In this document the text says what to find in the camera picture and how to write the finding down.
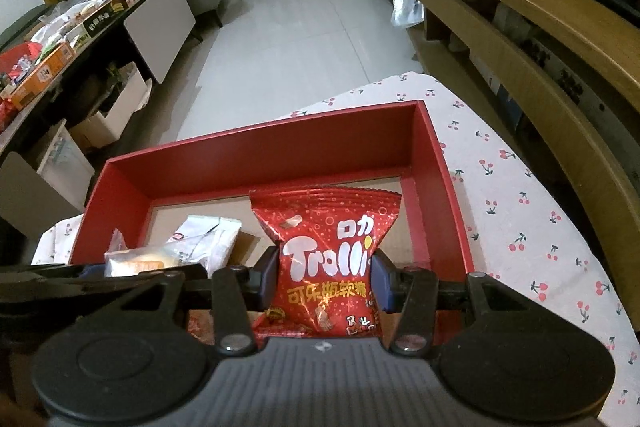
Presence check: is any pile of assorted snack packets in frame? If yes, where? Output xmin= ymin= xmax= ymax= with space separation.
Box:
xmin=0 ymin=0 xmax=101 ymax=132

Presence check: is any black printed carton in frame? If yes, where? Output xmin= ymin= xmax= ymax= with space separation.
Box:
xmin=82 ymin=0 xmax=129 ymax=32

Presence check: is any clear-wrapped yellow cake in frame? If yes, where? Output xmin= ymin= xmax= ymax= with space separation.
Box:
xmin=104 ymin=229 xmax=171 ymax=278

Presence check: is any wooden television cabinet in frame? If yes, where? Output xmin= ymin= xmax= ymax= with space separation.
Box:
xmin=356 ymin=0 xmax=640 ymax=308

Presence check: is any small white snack packet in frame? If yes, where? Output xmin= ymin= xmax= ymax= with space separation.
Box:
xmin=172 ymin=215 xmax=243 ymax=270

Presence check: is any red cardboard box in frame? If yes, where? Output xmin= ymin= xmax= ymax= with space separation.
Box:
xmin=67 ymin=99 xmax=476 ymax=343

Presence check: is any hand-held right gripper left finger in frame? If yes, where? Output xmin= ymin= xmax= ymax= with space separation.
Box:
xmin=80 ymin=246 xmax=281 ymax=354

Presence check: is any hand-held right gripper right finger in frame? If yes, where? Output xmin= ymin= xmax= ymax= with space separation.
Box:
xmin=369 ymin=251 xmax=548 ymax=356

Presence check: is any red gummy candy packet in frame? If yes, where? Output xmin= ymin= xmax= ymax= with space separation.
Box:
xmin=249 ymin=188 xmax=403 ymax=340

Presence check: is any white storage bin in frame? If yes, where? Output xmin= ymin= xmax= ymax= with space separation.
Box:
xmin=25 ymin=119 xmax=96 ymax=208

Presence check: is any white cardboard box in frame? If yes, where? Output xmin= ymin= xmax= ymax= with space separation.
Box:
xmin=67 ymin=62 xmax=153 ymax=152

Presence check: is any orange cardboard carton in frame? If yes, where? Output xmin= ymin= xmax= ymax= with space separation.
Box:
xmin=10 ymin=43 xmax=76 ymax=110

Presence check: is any dark coffee table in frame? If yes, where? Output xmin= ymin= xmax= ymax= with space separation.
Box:
xmin=0 ymin=0 xmax=197 ymax=248

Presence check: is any clear plastic bag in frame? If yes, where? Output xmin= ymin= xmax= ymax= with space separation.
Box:
xmin=389 ymin=0 xmax=426 ymax=28

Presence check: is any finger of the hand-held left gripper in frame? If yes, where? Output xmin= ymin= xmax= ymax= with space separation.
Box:
xmin=0 ymin=263 xmax=108 ymax=282
xmin=0 ymin=268 xmax=211 ymax=314

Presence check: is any cherry print tablecloth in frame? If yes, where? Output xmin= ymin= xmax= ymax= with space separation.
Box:
xmin=30 ymin=71 xmax=638 ymax=427

